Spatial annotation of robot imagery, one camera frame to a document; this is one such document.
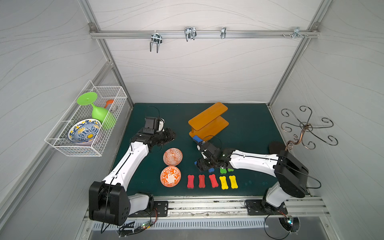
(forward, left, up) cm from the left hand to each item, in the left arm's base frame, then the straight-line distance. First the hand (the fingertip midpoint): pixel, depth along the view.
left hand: (174, 135), depth 82 cm
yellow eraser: (-21, -28, -16) cm, 38 cm away
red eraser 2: (-20, -15, -16) cm, 30 cm away
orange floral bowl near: (-17, +2, -16) cm, 24 cm away
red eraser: (-20, -9, -15) cm, 27 cm away
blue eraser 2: (-13, -21, -15) cm, 29 cm away
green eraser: (-14, -28, -15) cm, 34 cm away
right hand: (-10, -14, -13) cm, 22 cm away
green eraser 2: (-13, -32, -15) cm, 38 cm away
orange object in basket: (+10, +34, +15) cm, 39 cm away
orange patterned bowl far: (-5, +3, -16) cm, 17 cm away
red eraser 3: (-19, -22, -16) cm, 33 cm away
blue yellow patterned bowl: (-10, +35, +17) cm, 41 cm away
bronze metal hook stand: (-5, -63, +13) cm, 64 cm away
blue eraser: (+8, -13, -16) cm, 22 cm away
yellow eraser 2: (-20, -33, -16) cm, 41 cm away
